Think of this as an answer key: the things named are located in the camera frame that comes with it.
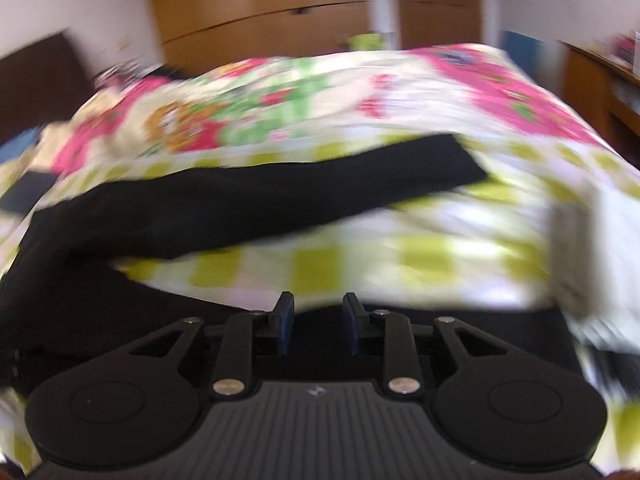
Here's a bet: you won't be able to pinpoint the black pants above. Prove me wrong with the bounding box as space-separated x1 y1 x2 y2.
0 132 582 401

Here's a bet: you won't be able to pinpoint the grey folded clothes pile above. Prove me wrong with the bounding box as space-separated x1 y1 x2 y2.
546 199 640 401

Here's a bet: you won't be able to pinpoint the dark blue notebook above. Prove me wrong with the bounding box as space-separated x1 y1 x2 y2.
0 171 58 218

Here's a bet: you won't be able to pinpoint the blue pillow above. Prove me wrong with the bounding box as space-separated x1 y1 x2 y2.
0 127 42 164

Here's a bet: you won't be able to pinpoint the clothes heap near headboard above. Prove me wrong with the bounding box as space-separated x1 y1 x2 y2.
93 58 165 90

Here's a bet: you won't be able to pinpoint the green item on floor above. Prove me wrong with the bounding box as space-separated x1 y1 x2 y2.
346 32 388 51

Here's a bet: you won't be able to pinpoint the wooden side cabinet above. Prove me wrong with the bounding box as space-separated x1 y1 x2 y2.
562 42 639 168

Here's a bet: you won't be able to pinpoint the dark wooden headboard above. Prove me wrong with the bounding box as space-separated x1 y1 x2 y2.
0 32 94 143

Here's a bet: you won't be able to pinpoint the wooden wardrobe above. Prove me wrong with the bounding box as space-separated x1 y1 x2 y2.
152 0 369 75

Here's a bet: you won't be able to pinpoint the wooden door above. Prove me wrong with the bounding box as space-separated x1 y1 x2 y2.
398 0 483 49

